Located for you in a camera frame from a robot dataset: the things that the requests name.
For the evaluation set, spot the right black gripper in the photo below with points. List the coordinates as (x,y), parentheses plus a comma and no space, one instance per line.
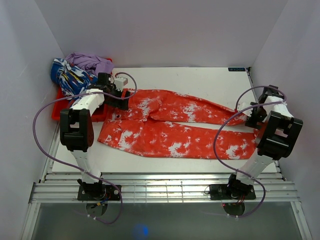
(251,121)

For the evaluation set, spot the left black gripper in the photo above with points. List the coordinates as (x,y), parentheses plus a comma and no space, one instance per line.
(120,104)

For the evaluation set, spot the red plastic bin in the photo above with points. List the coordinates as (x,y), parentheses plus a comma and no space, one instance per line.
(98,116)

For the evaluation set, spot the red white tie-dye trousers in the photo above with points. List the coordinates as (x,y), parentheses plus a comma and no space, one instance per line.
(164,124)

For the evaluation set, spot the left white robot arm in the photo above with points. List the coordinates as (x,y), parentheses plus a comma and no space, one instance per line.
(76,126)

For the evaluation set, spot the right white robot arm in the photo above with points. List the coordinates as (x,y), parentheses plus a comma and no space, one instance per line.
(278,131)

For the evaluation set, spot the blue white patterned trousers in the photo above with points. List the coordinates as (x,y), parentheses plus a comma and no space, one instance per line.
(72,80)

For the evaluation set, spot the purple folded garment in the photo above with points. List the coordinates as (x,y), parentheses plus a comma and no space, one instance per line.
(90,63)

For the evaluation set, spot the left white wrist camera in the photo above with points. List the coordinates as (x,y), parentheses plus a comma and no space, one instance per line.
(120,83)

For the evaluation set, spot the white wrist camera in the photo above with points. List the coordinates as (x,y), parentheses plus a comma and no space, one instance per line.
(245,108)
(120,83)

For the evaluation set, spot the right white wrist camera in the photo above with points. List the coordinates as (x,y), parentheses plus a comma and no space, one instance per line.
(245,108)

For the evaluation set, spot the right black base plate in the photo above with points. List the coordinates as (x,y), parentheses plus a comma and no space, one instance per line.
(220,192)

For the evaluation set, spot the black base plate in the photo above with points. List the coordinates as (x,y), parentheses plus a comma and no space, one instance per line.
(220,192)
(110,193)

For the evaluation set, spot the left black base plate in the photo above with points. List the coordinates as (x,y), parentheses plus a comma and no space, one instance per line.
(110,193)

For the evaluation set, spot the aluminium rail frame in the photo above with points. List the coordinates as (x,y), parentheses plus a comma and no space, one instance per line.
(163,199)

